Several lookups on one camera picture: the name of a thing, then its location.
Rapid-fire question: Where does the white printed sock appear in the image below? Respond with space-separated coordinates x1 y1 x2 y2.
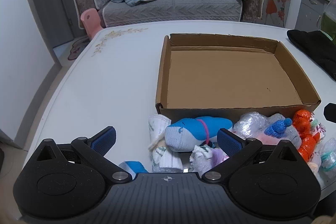
310 112 326 141

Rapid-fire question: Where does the black knit cloth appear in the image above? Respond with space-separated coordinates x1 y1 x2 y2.
287 29 336 77

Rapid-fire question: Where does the small blue white sock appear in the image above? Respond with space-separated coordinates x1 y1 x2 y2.
119 160 149 180

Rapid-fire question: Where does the pink plastic stool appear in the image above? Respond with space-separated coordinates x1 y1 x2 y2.
80 9 104 38

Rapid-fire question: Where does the beige sock bundle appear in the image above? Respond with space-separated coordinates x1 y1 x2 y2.
307 155 322 174

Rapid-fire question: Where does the white purple sock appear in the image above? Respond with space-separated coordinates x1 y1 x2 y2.
189 145 229 175

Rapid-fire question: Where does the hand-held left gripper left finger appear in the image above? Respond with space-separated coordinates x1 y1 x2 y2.
37 126 137 184

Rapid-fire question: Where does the white green-print sock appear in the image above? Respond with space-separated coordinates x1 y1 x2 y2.
152 141 183 173

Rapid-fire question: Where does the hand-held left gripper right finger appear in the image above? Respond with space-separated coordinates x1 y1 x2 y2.
201 128 300 184

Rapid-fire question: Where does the blue white sock bundle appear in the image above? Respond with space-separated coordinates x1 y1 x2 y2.
165 116 233 152

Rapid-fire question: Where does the patterned floor rug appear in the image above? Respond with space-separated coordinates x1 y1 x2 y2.
67 35 91 61

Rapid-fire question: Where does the clear white sock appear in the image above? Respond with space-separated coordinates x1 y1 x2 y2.
232 111 269 139

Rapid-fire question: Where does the white knit sock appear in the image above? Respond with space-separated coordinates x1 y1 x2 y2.
148 114 171 150

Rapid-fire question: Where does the grey door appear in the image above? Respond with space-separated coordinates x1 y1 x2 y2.
24 0 75 50

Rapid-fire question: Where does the clear fish tank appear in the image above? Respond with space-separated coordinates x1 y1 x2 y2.
320 0 336 42

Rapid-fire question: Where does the clear teal sock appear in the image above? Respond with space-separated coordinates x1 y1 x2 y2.
317 138 336 174

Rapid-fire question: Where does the shallow brown cardboard box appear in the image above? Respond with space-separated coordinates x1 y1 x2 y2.
155 33 321 122

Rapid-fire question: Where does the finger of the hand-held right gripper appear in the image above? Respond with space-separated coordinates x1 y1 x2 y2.
324 103 336 122

